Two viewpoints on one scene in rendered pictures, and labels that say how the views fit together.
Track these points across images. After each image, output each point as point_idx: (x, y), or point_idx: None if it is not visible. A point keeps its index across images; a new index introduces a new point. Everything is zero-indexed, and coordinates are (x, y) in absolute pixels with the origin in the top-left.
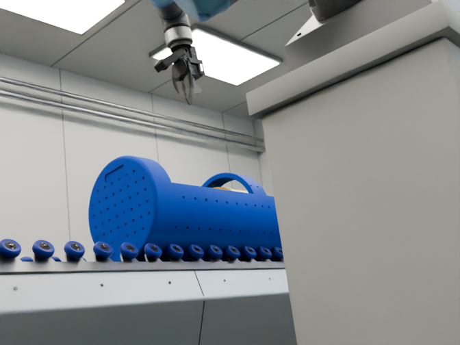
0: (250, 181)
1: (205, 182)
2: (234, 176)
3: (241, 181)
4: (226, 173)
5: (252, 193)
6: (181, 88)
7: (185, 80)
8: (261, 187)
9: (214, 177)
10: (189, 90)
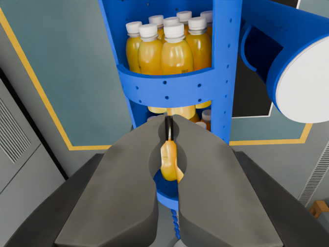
0: (125, 84)
1: (202, 72)
2: (138, 75)
3: (129, 71)
4: (151, 77)
5: (118, 65)
6: (201, 167)
7: (117, 202)
8: (125, 95)
9: (179, 75)
10: (125, 135)
